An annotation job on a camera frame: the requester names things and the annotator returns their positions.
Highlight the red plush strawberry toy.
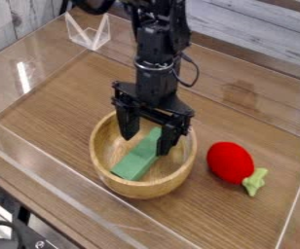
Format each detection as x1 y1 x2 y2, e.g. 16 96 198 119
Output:
206 142 268 196

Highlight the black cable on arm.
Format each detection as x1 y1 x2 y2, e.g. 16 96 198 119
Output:
170 53 200 89

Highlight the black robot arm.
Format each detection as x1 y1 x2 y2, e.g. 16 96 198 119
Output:
72 0 194 156

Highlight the green rectangular block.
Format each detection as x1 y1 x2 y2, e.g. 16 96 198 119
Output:
111 127 162 181

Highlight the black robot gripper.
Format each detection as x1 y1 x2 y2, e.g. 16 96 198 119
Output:
112 62 194 156

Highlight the black table clamp mount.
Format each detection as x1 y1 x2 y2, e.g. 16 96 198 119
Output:
0 207 59 249

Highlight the brown wooden bowl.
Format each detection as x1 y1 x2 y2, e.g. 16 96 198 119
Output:
88 112 196 199

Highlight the clear acrylic corner bracket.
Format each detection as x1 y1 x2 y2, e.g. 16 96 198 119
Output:
64 13 111 52

